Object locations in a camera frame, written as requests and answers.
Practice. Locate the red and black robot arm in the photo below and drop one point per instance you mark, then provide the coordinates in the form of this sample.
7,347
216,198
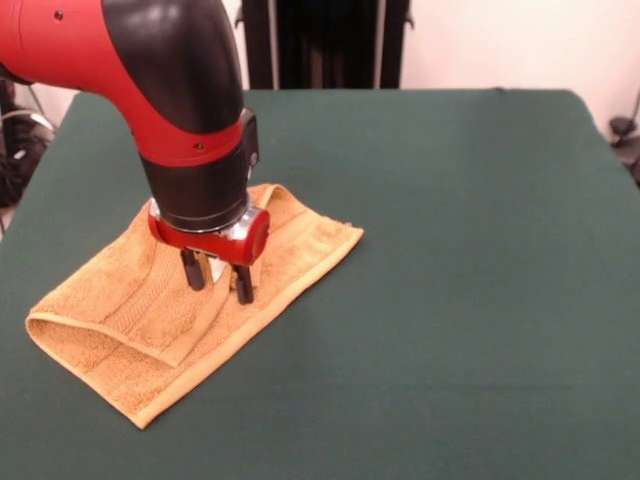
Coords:
165,90

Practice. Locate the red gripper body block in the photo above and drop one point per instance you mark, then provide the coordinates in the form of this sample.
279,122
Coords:
240,247

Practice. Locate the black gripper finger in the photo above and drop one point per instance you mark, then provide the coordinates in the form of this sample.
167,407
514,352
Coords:
193,270
244,287

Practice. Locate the dark grey stand base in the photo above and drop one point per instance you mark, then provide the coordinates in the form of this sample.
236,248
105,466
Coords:
622,125

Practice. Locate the tan terry towel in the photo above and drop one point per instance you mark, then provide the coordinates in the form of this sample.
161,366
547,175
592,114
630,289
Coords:
150,320

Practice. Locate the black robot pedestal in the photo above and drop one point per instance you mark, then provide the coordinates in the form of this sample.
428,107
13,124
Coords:
325,50

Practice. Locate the dark green table cloth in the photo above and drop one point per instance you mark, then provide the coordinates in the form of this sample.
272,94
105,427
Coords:
450,300

